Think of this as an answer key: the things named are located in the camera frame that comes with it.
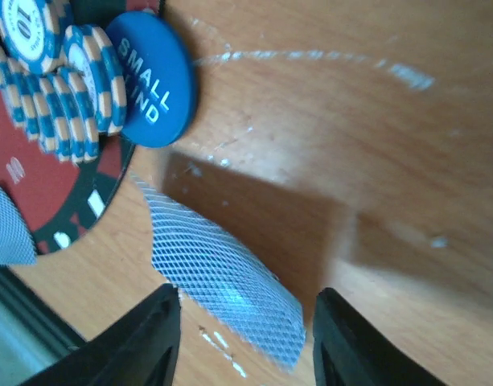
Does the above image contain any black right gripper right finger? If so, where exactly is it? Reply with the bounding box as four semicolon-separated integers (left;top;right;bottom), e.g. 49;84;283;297
313;288;444;385

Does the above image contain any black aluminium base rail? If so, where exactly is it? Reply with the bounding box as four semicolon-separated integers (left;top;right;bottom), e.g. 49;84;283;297
0;267;86;385

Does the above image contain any round red black poker mat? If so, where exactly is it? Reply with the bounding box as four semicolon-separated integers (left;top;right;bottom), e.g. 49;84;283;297
0;90;135;254

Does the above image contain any grey playing cards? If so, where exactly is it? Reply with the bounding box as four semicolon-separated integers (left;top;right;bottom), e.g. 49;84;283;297
131;174;306;372

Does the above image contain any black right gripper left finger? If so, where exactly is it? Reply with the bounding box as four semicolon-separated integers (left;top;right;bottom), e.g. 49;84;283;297
23;284;181;385

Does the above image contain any grey playing card on mat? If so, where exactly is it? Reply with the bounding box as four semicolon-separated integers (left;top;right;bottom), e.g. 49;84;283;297
0;187;37;266

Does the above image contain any blue small blind button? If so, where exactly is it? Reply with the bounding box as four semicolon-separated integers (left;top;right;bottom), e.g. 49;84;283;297
105;10;198;148

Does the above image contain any blue white poker chips pile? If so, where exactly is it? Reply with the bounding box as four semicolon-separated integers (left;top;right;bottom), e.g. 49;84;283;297
0;1;127;164

